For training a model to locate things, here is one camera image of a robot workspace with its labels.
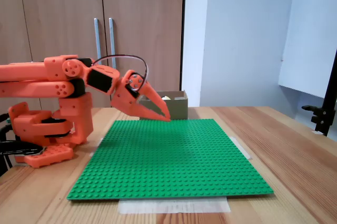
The white black yellow soft ball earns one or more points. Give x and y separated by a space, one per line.
166 98

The brown cardboard box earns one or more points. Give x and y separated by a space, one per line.
179 108

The narrow translucent tape strip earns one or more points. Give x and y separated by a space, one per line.
241 147
96 147

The green studded baseplate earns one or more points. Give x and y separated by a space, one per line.
171 168

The brown wooden cabinet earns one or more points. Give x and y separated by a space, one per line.
65 10

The wide translucent tape strip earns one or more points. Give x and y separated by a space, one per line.
173 206

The white wall panel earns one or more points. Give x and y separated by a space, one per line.
310 50

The black camera stand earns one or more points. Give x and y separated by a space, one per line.
321 118

